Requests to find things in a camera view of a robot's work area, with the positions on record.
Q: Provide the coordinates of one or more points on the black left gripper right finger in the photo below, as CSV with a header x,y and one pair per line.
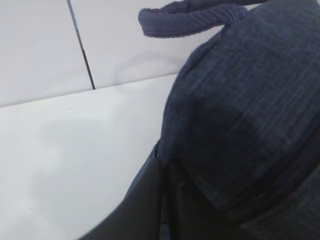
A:
x,y
191,215

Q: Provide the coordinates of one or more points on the dark blue lunch bag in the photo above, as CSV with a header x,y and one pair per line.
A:
x,y
242,120

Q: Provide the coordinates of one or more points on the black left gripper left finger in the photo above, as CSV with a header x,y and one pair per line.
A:
x,y
137,217

